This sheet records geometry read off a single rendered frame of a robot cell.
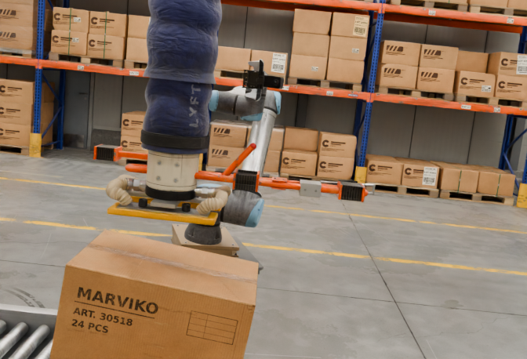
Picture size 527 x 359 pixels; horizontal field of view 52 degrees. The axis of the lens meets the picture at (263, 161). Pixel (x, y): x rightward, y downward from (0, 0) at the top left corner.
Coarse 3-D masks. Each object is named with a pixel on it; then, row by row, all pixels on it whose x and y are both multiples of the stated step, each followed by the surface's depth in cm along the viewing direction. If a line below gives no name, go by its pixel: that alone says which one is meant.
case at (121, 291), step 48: (96, 240) 193; (144, 240) 204; (96, 288) 168; (144, 288) 168; (192, 288) 170; (240, 288) 178; (96, 336) 171; (144, 336) 170; (192, 336) 170; (240, 336) 170
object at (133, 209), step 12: (120, 204) 175; (132, 204) 177; (144, 204) 174; (144, 216) 170; (156, 216) 170; (168, 216) 170; (180, 216) 170; (192, 216) 171; (204, 216) 171; (216, 216) 176
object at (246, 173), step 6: (234, 174) 178; (240, 174) 178; (246, 174) 183; (252, 174) 184; (258, 174) 178; (234, 180) 179; (240, 180) 179; (246, 180) 178; (252, 180) 178; (258, 180) 178; (234, 186) 178; (240, 186) 178; (246, 186) 178; (252, 186) 178; (258, 186) 184
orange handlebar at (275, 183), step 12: (120, 156) 208; (132, 156) 208; (144, 156) 208; (132, 168) 180; (144, 168) 180; (216, 180) 180; (228, 180) 180; (264, 180) 180; (276, 180) 179; (288, 180) 184; (324, 192) 180; (336, 192) 179
